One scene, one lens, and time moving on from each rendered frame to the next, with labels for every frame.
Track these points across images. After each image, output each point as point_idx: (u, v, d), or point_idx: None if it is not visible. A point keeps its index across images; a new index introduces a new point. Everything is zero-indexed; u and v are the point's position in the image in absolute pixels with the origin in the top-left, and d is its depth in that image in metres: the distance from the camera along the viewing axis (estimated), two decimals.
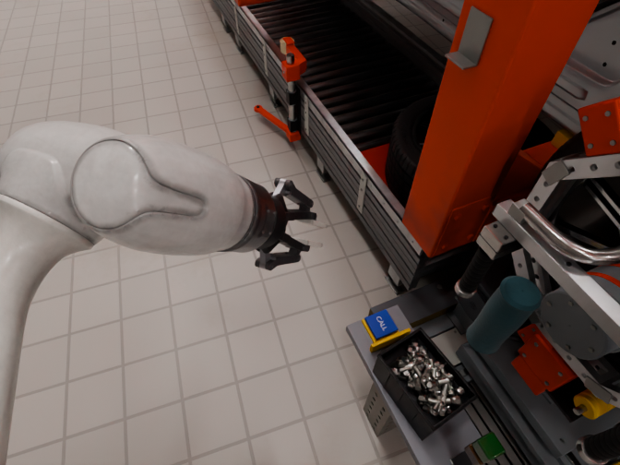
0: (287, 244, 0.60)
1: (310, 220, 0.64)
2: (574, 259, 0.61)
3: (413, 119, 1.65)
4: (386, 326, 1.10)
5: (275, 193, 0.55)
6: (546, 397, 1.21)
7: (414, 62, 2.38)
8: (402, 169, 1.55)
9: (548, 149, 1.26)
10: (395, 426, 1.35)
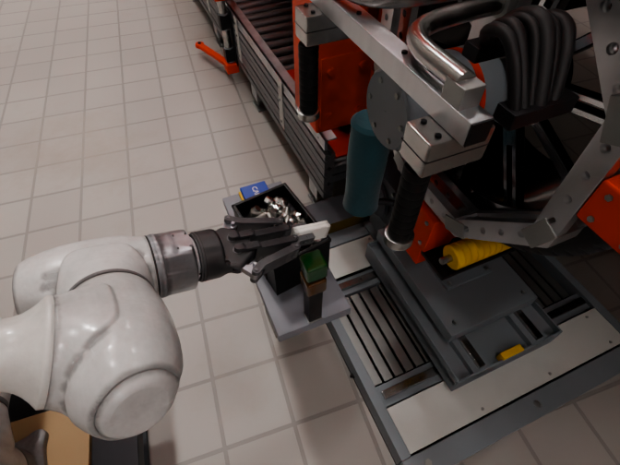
0: (270, 247, 0.62)
1: (292, 229, 0.66)
2: (361, 3, 0.54)
3: None
4: None
5: (220, 232, 0.63)
6: (443, 283, 1.14)
7: None
8: None
9: None
10: None
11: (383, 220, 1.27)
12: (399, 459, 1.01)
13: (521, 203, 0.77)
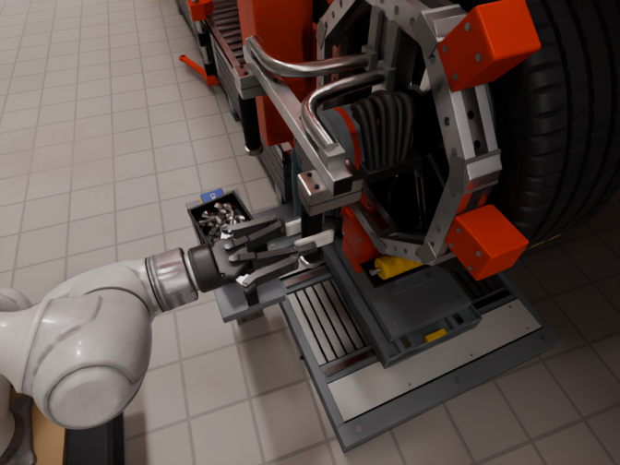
0: (256, 238, 0.68)
1: None
2: (276, 73, 0.69)
3: None
4: None
5: (234, 280, 0.62)
6: (388, 290, 1.29)
7: None
8: None
9: None
10: (254, 315, 1.45)
11: (331, 221, 1.44)
12: (335, 425, 1.18)
13: None
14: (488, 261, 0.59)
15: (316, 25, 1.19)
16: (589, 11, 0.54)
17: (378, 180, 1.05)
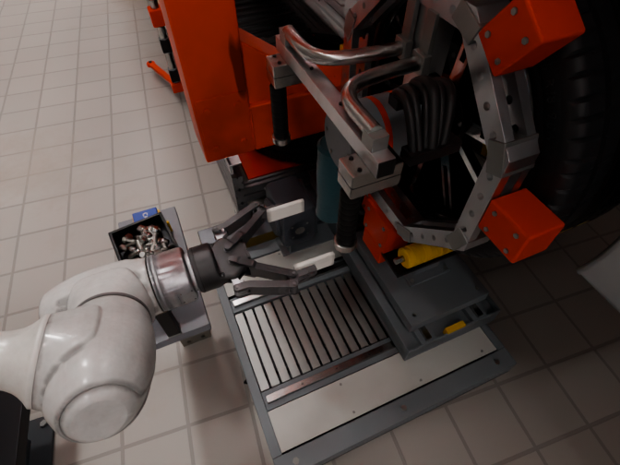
0: None
1: None
2: (312, 61, 0.70)
3: None
4: None
5: (232, 280, 0.62)
6: (407, 280, 1.30)
7: (302, 17, 2.43)
8: None
9: None
10: (199, 336, 1.40)
11: (280, 239, 1.38)
12: (271, 457, 1.13)
13: (457, 213, 0.93)
14: (526, 243, 0.60)
15: (253, 36, 1.13)
16: None
17: (400, 171, 1.07)
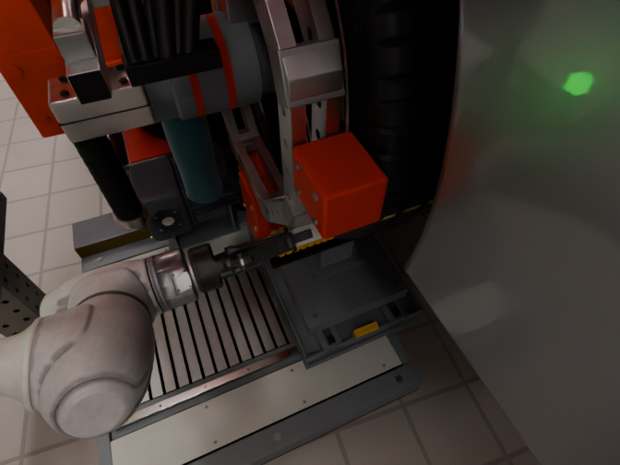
0: None
1: (293, 245, 0.67)
2: None
3: None
4: None
5: (231, 262, 0.60)
6: (312, 274, 1.10)
7: None
8: None
9: None
10: None
11: None
12: None
13: None
14: (325, 206, 0.40)
15: None
16: None
17: (278, 137, 0.86)
